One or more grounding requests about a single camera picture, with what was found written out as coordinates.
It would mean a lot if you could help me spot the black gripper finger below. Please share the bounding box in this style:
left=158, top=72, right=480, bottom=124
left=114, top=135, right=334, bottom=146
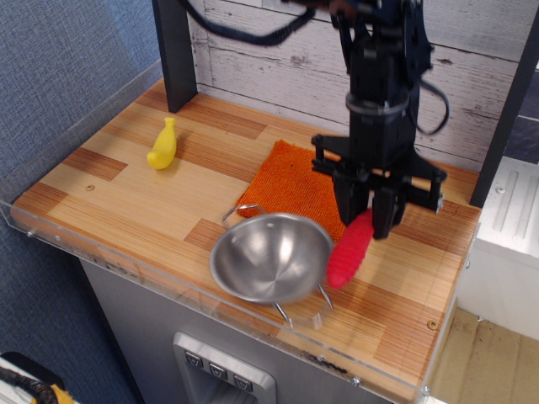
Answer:
left=333, top=174, right=371, bottom=226
left=372, top=188, right=407, bottom=240

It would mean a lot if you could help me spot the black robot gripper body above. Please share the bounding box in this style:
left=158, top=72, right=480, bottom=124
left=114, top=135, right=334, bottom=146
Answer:
left=312, top=98, right=447, bottom=212

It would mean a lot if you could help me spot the red handled toy fork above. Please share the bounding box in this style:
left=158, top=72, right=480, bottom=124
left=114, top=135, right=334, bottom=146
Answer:
left=326, top=209, right=374, bottom=289

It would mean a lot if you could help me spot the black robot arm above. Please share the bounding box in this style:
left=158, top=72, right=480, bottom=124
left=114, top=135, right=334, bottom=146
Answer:
left=303, top=1, right=447, bottom=239

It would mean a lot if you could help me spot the yellow toy banana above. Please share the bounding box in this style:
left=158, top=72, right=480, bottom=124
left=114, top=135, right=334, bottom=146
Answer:
left=147, top=117, right=177, bottom=170

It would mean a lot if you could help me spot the orange knitted cloth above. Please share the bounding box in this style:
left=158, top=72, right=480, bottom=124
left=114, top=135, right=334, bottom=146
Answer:
left=236, top=140, right=345, bottom=242

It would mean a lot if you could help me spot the white ridged side cabinet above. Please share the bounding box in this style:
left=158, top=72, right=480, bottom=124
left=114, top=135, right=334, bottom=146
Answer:
left=456, top=157, right=538, bottom=339

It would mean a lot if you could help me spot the silver dispenser button panel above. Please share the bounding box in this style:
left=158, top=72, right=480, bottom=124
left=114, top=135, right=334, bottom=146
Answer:
left=173, top=332, right=277, bottom=403

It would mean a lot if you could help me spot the grey toy fridge cabinet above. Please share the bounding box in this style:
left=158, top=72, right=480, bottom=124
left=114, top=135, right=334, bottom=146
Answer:
left=77, top=256, right=397, bottom=404

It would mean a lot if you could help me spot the clear acrylic table guard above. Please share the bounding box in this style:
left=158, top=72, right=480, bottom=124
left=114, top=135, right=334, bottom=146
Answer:
left=1, top=82, right=479, bottom=403

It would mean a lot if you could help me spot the steel bowl with handles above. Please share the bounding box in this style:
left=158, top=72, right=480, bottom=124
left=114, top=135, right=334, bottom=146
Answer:
left=209, top=205, right=334, bottom=329

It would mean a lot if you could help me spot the black right frame post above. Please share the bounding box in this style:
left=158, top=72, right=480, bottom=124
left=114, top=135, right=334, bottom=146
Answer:
left=469, top=7, right=538, bottom=208

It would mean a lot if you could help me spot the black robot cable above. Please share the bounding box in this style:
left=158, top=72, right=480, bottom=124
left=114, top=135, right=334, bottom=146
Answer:
left=179, top=0, right=317, bottom=46

